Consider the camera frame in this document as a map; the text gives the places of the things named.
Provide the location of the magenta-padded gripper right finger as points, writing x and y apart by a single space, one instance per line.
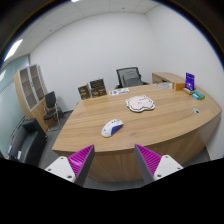
163 165

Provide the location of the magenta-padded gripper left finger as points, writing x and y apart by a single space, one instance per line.
61 166

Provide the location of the white and blue computer mouse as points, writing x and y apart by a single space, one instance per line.
112 128

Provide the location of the pink pig-shaped mouse pad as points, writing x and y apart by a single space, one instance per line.
140 103

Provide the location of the black leather sofa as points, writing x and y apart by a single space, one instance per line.
28 141

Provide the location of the black visitor chair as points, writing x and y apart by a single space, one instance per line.
50 106

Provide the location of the small round desk grommet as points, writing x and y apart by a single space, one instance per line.
196 110

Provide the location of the wooden shelf unit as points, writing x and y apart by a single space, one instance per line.
28 100

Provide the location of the green small box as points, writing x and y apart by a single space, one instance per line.
198 95

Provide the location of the small brown cardboard box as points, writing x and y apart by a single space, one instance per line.
84 91

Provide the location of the round white patterned coaster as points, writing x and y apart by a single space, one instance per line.
164 85

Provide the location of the orange small box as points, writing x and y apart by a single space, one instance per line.
179 86

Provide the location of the dark brown cardboard box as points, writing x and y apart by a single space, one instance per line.
98 92
97 83

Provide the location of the white printed paper sheet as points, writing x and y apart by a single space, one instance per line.
119 91

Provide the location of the wooden side desk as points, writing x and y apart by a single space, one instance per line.
165 77

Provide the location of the black mesh office chair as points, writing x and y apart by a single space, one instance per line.
129 77

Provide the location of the rectangular ceiling light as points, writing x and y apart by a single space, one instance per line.
13 50

